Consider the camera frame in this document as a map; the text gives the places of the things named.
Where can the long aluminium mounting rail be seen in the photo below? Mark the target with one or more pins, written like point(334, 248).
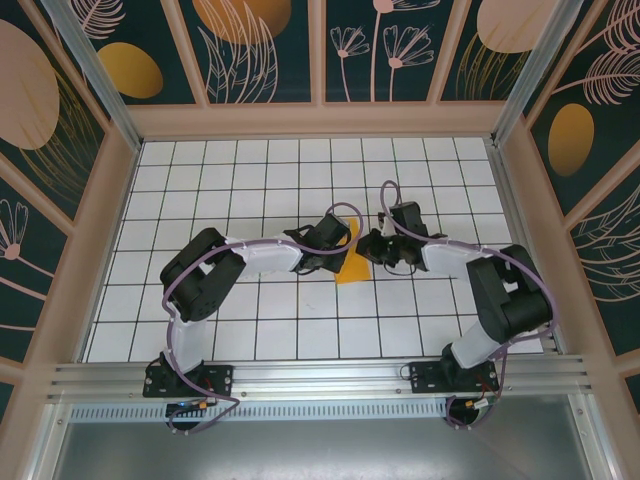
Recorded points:
point(320, 375)

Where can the aluminium side rail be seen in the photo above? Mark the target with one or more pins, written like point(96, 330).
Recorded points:
point(520, 240)

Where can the orange power connector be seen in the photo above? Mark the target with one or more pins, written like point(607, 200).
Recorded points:
point(472, 404)
point(200, 405)

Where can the aluminium frame post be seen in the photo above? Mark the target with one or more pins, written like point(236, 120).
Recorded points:
point(535, 70)
point(95, 75)

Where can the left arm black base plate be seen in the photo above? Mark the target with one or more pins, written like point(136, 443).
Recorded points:
point(220, 380)

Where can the grey metal panel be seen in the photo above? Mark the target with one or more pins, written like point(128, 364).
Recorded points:
point(320, 450)

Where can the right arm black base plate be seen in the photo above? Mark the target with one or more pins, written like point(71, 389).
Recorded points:
point(425, 377)

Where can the white grid board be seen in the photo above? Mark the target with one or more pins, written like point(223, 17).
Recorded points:
point(280, 325)

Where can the yellow cloth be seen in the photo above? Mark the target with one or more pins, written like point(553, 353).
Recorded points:
point(356, 270)

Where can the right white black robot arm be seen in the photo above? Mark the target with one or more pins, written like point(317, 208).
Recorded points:
point(450, 257)

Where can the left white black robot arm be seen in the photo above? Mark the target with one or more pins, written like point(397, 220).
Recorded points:
point(265, 257)

